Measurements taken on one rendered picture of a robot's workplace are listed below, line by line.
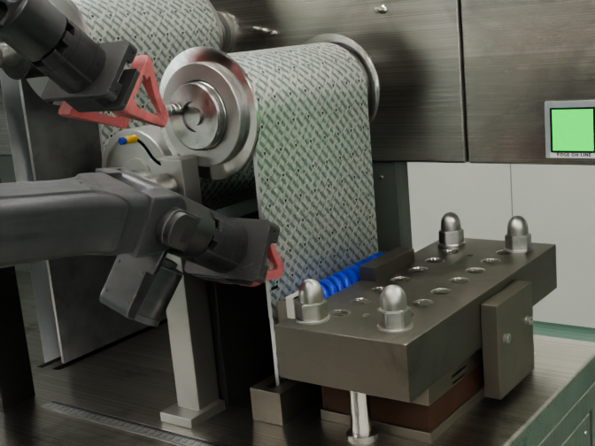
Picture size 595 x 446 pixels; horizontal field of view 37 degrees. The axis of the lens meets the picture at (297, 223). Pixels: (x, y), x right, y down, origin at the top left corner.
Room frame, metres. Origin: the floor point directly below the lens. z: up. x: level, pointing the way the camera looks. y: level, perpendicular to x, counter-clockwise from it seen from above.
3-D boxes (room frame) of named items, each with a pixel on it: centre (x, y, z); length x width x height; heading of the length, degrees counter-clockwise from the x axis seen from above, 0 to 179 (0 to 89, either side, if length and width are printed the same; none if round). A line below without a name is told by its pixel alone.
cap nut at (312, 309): (0.91, -0.01, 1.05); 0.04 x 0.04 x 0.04
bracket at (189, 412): (0.99, 0.14, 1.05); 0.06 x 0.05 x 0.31; 143
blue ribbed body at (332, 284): (1.05, -0.05, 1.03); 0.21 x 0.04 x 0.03; 143
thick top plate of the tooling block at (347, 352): (1.02, -0.15, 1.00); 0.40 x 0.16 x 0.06; 143
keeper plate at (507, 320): (0.98, -0.23, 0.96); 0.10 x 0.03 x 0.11; 143
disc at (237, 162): (1.00, 0.09, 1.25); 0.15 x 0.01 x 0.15; 53
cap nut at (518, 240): (1.12, -0.28, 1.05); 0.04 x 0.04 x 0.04
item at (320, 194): (1.06, -0.03, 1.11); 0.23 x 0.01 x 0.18; 143
